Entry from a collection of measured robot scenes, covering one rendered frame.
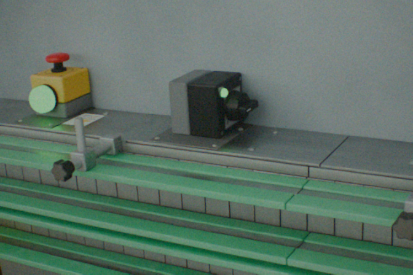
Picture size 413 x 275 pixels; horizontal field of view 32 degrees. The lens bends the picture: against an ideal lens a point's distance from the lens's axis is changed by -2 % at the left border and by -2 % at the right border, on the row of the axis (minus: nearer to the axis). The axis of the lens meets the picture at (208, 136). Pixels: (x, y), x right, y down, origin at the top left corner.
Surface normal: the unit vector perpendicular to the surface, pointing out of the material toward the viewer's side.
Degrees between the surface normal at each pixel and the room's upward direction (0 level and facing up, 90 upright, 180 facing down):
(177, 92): 0
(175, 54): 0
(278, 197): 90
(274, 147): 90
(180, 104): 0
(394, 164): 90
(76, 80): 90
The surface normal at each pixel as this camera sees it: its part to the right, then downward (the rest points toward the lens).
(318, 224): -0.48, 0.31
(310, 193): -0.06, -0.95
